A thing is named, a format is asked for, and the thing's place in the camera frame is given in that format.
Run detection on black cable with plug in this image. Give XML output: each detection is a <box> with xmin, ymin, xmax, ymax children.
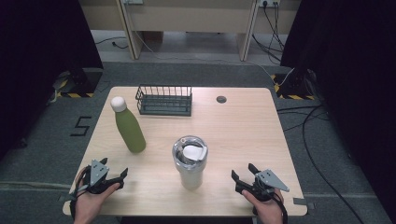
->
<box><xmin>94</xmin><ymin>36</ymin><xmax>130</xmax><ymax>50</ymax></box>

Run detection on left hand-held gripper cable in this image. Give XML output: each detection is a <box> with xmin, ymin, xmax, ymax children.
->
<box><xmin>69</xmin><ymin>167</ymin><xmax>92</xmax><ymax>219</ymax></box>

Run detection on beige desk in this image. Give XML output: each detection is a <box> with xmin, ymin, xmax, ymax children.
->
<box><xmin>78</xmin><ymin>0</ymin><xmax>303</xmax><ymax>63</ymax></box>

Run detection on hand-held gripper cable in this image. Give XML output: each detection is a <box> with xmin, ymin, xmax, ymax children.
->
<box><xmin>270</xmin><ymin>191</ymin><xmax>290</xmax><ymax>224</ymax></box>
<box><xmin>69</xmin><ymin>167</ymin><xmax>92</xmax><ymax>219</ymax></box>

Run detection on white tumbler with clear lid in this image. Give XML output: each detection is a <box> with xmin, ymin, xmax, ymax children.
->
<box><xmin>171</xmin><ymin>134</ymin><xmax>209</xmax><ymax>191</ymax></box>

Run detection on black floor cables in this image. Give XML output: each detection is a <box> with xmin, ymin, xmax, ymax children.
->
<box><xmin>276</xmin><ymin>104</ymin><xmax>366</xmax><ymax>224</ymax></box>

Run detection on person's left hand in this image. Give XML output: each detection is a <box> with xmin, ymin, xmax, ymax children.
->
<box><xmin>74</xmin><ymin>165</ymin><xmax>121</xmax><ymax>224</ymax></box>

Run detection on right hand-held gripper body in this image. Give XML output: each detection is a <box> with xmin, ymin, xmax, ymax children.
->
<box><xmin>235</xmin><ymin>169</ymin><xmax>290</xmax><ymax>203</ymax></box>

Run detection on black curtain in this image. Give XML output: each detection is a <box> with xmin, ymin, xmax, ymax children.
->
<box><xmin>279</xmin><ymin>0</ymin><xmax>396</xmax><ymax>216</ymax></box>
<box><xmin>0</xmin><ymin>0</ymin><xmax>105</xmax><ymax>161</ymax></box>

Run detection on grey tape strip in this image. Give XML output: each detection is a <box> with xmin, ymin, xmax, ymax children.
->
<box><xmin>57</xmin><ymin>193</ymin><xmax>77</xmax><ymax>203</ymax></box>
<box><xmin>292</xmin><ymin>197</ymin><xmax>316</xmax><ymax>210</ymax></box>

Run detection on person's right hand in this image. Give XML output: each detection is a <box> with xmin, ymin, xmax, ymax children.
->
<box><xmin>242</xmin><ymin>188</ymin><xmax>286</xmax><ymax>224</ymax></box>

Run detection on white wall socket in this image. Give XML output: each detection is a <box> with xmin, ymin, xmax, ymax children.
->
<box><xmin>259</xmin><ymin>0</ymin><xmax>282</xmax><ymax>8</ymax></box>

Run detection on right hand-held gripper cable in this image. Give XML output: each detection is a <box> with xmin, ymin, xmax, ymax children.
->
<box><xmin>270</xmin><ymin>191</ymin><xmax>290</xmax><ymax>224</ymax></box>

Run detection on stand base with hazard tape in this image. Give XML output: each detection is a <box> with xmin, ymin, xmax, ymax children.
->
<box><xmin>51</xmin><ymin>67</ymin><xmax>105</xmax><ymax>99</ymax></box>
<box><xmin>270</xmin><ymin>68</ymin><xmax>317</xmax><ymax>101</ymax></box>

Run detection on black wire rack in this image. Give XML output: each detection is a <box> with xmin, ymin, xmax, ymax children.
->
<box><xmin>134</xmin><ymin>84</ymin><xmax>193</xmax><ymax>118</ymax></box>

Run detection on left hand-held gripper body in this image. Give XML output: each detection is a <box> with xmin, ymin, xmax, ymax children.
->
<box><xmin>82</xmin><ymin>159</ymin><xmax>125</xmax><ymax>195</ymax></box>

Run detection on green bottle with white cap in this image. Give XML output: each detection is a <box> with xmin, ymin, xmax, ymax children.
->
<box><xmin>110</xmin><ymin>95</ymin><xmax>148</xmax><ymax>154</ymax></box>

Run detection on black plugged cables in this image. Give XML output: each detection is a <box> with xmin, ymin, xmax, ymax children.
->
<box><xmin>251</xmin><ymin>1</ymin><xmax>286</xmax><ymax>65</ymax></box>

